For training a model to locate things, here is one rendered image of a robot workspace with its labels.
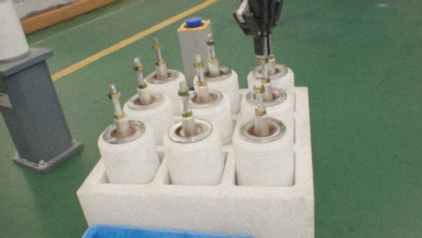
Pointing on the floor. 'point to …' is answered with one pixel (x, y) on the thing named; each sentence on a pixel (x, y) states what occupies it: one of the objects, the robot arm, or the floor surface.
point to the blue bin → (148, 233)
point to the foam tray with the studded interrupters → (212, 195)
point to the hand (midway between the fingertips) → (262, 45)
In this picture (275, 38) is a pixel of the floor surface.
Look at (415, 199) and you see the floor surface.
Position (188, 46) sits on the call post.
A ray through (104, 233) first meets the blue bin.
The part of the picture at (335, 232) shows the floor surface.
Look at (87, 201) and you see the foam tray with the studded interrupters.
